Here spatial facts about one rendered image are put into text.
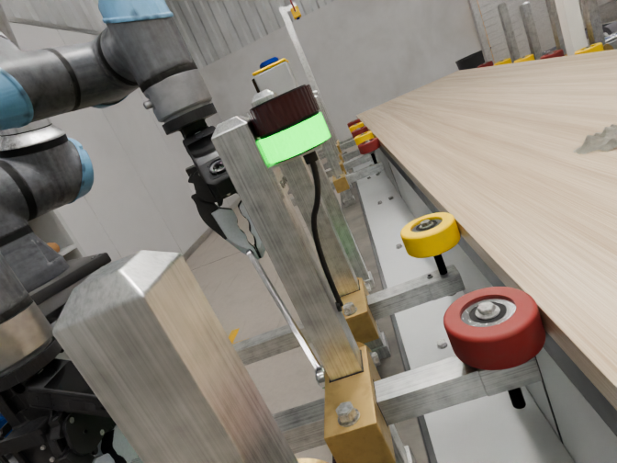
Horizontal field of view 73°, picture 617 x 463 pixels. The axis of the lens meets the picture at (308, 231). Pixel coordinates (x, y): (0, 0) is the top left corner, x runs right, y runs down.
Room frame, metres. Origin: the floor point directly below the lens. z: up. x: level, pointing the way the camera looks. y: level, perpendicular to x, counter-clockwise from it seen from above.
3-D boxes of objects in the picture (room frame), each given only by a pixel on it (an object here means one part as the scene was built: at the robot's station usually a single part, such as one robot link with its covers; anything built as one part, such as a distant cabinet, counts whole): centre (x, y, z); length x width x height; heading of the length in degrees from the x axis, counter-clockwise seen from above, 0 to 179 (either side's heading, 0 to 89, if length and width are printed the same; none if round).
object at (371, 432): (0.37, 0.02, 0.85); 0.14 x 0.06 x 0.05; 170
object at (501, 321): (0.32, -0.12, 0.85); 0.08 x 0.08 x 0.11
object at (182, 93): (0.57, 0.08, 1.20); 0.08 x 0.08 x 0.05
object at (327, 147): (1.62, -0.20, 0.91); 0.04 x 0.04 x 0.48; 80
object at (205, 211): (0.56, 0.10, 1.06); 0.05 x 0.02 x 0.09; 100
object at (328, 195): (0.89, -0.07, 0.93); 0.05 x 0.05 x 0.45; 80
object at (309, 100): (0.38, -0.02, 1.14); 0.06 x 0.06 x 0.02
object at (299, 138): (0.38, -0.02, 1.11); 0.06 x 0.06 x 0.02
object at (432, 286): (0.60, 0.03, 0.81); 0.44 x 0.03 x 0.04; 80
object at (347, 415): (0.32, 0.04, 0.88); 0.02 x 0.02 x 0.01
